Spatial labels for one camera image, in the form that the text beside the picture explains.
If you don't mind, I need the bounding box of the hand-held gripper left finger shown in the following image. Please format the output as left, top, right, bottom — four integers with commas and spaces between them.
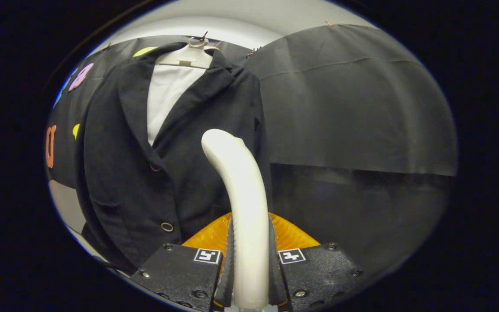
130, 212, 235, 312

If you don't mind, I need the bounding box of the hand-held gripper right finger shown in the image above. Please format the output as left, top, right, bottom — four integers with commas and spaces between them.
269, 212, 374, 312

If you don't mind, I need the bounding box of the white garment steamer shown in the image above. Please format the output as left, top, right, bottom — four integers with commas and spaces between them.
201, 129, 272, 311

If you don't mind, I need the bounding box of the black suit jacket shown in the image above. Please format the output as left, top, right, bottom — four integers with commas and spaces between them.
74, 42, 274, 274

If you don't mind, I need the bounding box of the cream clothes hanger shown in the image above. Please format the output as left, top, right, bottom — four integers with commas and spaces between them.
156, 37, 220, 70

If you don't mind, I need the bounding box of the white mannequin torso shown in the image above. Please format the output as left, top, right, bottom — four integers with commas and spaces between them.
147, 65, 207, 147

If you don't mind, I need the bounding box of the black backdrop cloth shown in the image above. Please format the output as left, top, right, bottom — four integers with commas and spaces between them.
45, 24, 459, 278

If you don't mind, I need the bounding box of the grey top drawer cabinet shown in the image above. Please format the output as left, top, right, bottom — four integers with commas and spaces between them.
48, 179, 116, 266

